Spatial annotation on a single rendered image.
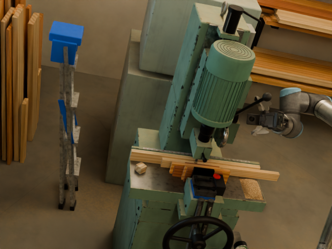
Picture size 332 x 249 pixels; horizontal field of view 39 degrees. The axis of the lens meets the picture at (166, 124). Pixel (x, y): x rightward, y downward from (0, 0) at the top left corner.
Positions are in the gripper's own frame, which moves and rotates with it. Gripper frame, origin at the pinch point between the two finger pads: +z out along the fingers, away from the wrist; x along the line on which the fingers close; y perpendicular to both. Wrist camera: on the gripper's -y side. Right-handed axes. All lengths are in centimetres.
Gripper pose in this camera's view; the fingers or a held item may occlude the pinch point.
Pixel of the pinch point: (251, 115)
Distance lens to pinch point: 186.3
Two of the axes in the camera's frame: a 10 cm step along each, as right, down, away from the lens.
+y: 7.8, 0.3, -6.2
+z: -6.1, -1.6, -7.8
